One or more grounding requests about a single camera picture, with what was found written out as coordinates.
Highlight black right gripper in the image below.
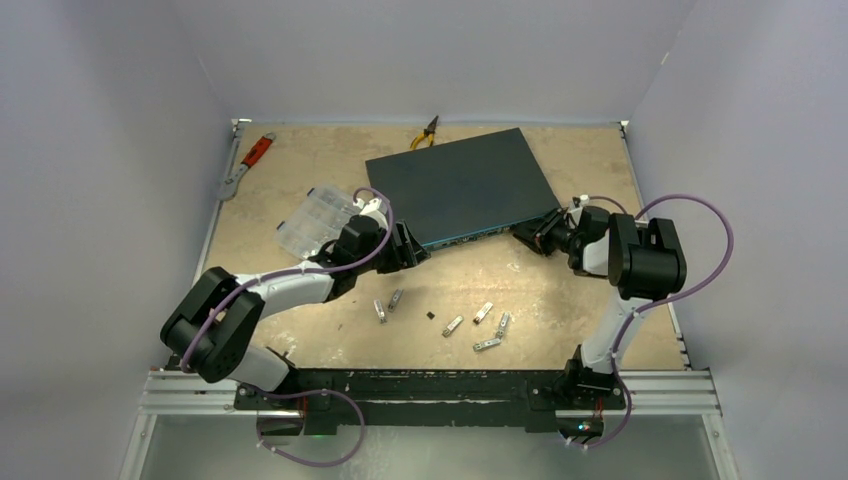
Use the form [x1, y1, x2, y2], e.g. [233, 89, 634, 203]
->
[511, 207, 582, 256]

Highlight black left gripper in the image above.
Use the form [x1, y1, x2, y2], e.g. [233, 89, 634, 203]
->
[354, 220, 428, 274]

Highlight dark grey network switch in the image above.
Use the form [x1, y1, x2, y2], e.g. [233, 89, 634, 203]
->
[365, 128, 560, 251]

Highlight small white network plug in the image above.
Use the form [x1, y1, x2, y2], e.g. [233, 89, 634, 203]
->
[374, 299, 387, 324]

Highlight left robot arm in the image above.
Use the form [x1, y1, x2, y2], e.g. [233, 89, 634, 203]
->
[160, 215, 430, 409]

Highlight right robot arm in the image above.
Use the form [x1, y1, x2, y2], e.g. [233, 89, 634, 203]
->
[512, 206, 687, 407]

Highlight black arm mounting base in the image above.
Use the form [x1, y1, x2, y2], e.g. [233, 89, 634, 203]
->
[235, 367, 626, 435]

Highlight clear plastic organizer box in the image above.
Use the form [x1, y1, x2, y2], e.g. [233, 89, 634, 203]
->
[274, 185, 364, 259]

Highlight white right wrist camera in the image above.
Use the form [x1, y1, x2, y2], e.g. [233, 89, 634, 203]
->
[564, 194, 591, 226]

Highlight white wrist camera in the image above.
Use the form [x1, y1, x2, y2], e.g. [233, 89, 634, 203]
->
[356, 198, 388, 228]
[564, 194, 591, 226]

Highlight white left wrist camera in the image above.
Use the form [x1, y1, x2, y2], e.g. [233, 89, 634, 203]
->
[356, 198, 388, 228]

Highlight yellow handled pliers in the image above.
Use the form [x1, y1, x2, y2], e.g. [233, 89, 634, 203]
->
[409, 115, 440, 151]

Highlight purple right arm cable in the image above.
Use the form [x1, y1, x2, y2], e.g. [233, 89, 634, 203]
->
[582, 193, 736, 452]

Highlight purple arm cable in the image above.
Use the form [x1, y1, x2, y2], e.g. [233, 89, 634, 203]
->
[582, 193, 736, 452]
[180, 186, 395, 468]

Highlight aluminium frame rail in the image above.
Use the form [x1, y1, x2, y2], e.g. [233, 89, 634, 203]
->
[137, 370, 721, 416]

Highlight red handled adjustable wrench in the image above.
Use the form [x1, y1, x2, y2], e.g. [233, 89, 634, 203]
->
[217, 132, 277, 201]

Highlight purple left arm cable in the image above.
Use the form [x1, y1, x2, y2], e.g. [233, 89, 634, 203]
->
[180, 186, 395, 468]

